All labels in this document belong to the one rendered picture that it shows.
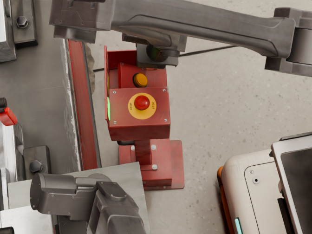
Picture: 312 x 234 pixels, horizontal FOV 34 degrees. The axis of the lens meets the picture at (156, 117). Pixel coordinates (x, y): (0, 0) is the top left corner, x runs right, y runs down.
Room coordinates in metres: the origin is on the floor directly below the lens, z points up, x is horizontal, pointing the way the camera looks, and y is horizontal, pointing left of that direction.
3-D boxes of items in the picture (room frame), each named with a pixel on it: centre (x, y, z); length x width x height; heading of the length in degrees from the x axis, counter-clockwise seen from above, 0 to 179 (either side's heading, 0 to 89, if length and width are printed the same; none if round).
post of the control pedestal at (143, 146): (0.52, 0.05, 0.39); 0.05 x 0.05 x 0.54; 2
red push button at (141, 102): (0.47, 0.03, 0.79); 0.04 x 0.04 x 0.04
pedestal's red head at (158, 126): (0.52, 0.05, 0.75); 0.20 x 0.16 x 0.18; 2
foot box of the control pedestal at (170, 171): (0.52, 0.02, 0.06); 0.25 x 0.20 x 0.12; 92
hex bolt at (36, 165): (0.28, 0.26, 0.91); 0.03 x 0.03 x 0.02
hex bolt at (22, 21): (0.64, 0.32, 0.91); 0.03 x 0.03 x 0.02
